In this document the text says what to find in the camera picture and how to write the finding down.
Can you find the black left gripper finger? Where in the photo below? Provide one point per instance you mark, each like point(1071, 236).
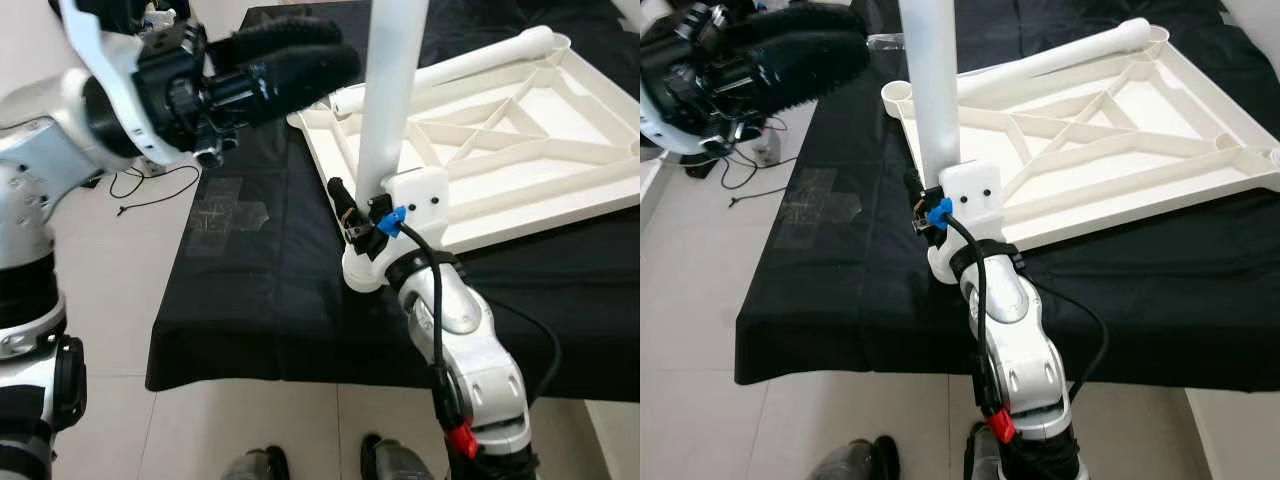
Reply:
point(310, 78)
point(790, 20)
point(815, 65)
point(280, 38)

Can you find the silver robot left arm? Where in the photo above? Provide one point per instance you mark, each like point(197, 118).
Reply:
point(40, 200)

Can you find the brown rubber band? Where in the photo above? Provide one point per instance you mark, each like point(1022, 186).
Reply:
point(351, 217)

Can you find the clear plastic wrapper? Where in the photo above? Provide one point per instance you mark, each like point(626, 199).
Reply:
point(885, 40)

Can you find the clear tape patch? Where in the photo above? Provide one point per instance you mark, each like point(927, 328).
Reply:
point(225, 218)
point(818, 208)

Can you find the grey small charger box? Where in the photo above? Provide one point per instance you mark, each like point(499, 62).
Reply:
point(768, 150)

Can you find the black cloth cover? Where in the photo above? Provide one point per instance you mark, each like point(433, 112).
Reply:
point(850, 320)
point(280, 320)

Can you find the white plastic table top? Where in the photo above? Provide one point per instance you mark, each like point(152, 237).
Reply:
point(1150, 150)
point(540, 150)

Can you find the grey robot right foot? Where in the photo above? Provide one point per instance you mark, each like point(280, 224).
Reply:
point(400, 462)
point(982, 455)

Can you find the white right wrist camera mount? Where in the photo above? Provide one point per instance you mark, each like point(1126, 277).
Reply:
point(970, 195)
point(420, 200)

